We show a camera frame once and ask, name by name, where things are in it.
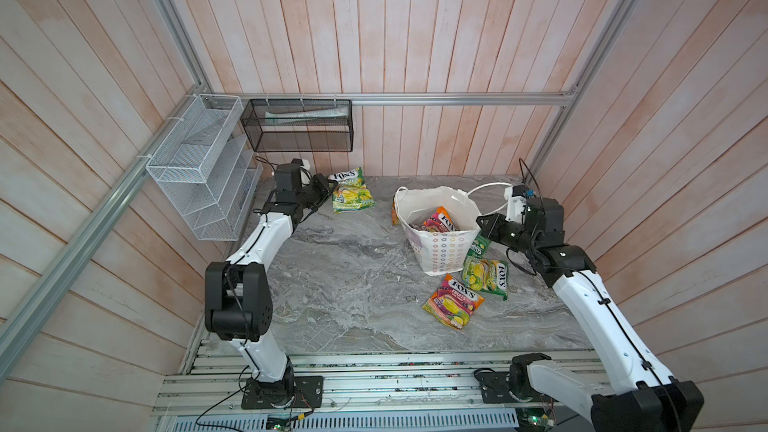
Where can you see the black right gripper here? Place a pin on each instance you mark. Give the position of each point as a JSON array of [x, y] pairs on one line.
[[499, 222]]

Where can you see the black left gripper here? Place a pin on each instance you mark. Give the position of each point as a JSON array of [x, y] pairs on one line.
[[325, 190]]

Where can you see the green Fox's spring tea bag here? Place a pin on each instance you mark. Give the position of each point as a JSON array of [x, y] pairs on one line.
[[351, 192]]

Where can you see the fox's fruits bag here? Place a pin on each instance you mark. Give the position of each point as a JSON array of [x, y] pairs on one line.
[[453, 303], [439, 221]]

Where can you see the white printed paper bag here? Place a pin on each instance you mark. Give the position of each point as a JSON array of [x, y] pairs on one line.
[[438, 253]]

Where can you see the orange candy bag back side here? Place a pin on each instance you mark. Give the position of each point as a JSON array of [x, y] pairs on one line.
[[394, 215]]

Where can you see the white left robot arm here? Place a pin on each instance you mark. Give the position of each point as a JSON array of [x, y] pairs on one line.
[[238, 305]]

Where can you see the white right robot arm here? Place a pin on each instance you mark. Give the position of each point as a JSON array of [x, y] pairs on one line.
[[641, 394]]

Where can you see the small green candy bag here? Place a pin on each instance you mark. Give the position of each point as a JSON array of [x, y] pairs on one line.
[[479, 246]]

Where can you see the yellow green Fox's bag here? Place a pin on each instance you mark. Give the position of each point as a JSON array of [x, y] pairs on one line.
[[486, 276]]

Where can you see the Fox's fruits bag front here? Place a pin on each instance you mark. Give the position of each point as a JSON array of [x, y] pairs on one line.
[[453, 303]]

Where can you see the green circuit board right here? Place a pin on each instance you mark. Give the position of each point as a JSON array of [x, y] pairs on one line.
[[533, 420]]

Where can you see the green circuit board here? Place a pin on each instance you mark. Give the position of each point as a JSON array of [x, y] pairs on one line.
[[533, 420], [279, 424]]

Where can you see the green circuit board left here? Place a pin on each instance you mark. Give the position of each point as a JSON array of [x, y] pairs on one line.
[[279, 424]]

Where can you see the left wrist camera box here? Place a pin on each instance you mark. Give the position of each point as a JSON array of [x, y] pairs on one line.
[[304, 167]]

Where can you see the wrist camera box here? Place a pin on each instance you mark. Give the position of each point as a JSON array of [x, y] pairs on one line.
[[517, 197], [304, 167]]

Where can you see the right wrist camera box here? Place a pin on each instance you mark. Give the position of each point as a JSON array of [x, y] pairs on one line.
[[517, 197]]

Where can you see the black mesh wall basket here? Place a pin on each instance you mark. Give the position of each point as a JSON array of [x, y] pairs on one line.
[[299, 125]]

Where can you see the white wire wall shelf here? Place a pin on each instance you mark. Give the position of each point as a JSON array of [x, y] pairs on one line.
[[205, 170]]

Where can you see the aluminium frame rails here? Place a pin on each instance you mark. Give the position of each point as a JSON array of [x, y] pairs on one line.
[[396, 87]]

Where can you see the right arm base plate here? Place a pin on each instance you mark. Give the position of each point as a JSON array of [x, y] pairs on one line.
[[504, 387]]

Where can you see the slotted aluminium base rail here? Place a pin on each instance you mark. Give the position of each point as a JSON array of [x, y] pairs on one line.
[[372, 391]]

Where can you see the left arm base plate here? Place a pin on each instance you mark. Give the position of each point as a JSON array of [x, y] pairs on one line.
[[297, 392]]

